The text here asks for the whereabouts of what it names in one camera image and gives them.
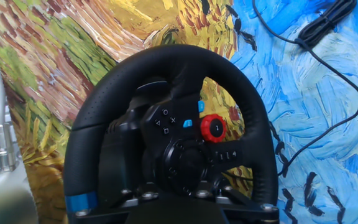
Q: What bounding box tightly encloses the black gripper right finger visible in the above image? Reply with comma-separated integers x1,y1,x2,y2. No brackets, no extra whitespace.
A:
193,185,280,224

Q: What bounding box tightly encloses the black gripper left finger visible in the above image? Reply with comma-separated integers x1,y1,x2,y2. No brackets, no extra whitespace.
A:
72,183,162,224

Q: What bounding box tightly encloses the black racing steering wheel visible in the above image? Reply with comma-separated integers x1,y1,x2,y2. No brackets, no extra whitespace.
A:
63,44,280,215

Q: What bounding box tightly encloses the painted wheat field mat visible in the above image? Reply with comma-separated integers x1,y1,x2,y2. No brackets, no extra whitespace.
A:
0,0,358,224

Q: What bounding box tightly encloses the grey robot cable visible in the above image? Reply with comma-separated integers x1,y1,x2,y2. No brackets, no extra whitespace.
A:
0,57,20,174

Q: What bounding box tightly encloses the black steering wheel usb cable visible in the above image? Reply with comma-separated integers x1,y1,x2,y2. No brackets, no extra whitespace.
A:
252,0,358,178

